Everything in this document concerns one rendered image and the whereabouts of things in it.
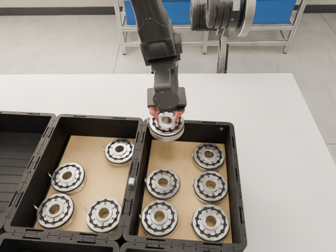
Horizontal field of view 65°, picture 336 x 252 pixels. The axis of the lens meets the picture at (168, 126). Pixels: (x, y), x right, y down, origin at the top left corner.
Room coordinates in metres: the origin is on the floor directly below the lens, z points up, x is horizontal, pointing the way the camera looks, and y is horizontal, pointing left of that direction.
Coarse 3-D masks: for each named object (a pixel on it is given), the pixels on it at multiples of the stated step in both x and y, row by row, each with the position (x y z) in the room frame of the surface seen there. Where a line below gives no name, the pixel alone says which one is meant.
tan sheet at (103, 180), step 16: (80, 144) 0.56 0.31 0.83; (96, 144) 0.56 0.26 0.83; (64, 160) 0.49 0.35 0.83; (80, 160) 0.49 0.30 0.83; (96, 160) 0.49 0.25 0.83; (96, 176) 0.43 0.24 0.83; (112, 176) 0.43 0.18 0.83; (48, 192) 0.38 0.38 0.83; (80, 192) 0.37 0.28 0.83; (96, 192) 0.37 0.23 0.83; (112, 192) 0.37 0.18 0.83; (80, 208) 0.32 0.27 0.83; (80, 224) 0.28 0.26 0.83
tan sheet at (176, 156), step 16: (160, 144) 0.55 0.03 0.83; (176, 144) 0.55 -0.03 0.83; (192, 144) 0.55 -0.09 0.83; (160, 160) 0.49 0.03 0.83; (176, 160) 0.49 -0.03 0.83; (192, 160) 0.48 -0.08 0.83; (224, 160) 0.48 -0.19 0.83; (192, 176) 0.42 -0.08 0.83; (224, 176) 0.42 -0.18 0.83; (144, 192) 0.37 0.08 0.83; (192, 192) 0.37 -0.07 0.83; (176, 208) 0.32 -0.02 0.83; (192, 208) 0.32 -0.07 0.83; (224, 208) 0.31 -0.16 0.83; (208, 224) 0.27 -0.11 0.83; (224, 240) 0.22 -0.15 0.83
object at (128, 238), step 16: (144, 128) 0.55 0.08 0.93; (240, 192) 0.32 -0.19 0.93; (128, 208) 0.28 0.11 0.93; (240, 208) 0.27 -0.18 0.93; (128, 224) 0.24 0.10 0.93; (240, 224) 0.23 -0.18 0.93; (128, 240) 0.20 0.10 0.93; (144, 240) 0.20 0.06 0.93; (176, 240) 0.20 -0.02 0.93; (192, 240) 0.20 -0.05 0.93; (240, 240) 0.19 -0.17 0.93
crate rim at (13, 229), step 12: (120, 120) 0.59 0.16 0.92; (132, 120) 0.58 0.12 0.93; (48, 132) 0.54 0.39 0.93; (132, 156) 0.44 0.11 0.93; (36, 168) 0.40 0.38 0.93; (132, 168) 0.40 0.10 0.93; (24, 192) 0.33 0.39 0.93; (12, 216) 0.26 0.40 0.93; (120, 216) 0.26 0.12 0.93; (12, 228) 0.23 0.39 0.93; (24, 228) 0.23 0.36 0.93; (36, 228) 0.23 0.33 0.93; (120, 228) 0.23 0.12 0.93; (120, 240) 0.21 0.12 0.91
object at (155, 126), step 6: (150, 120) 0.51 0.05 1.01; (180, 120) 0.51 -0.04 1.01; (150, 126) 0.49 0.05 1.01; (156, 126) 0.48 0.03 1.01; (174, 126) 0.48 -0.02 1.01; (180, 126) 0.48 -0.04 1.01; (156, 132) 0.46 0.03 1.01; (162, 132) 0.46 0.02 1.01; (168, 132) 0.46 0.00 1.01; (174, 132) 0.46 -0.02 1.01
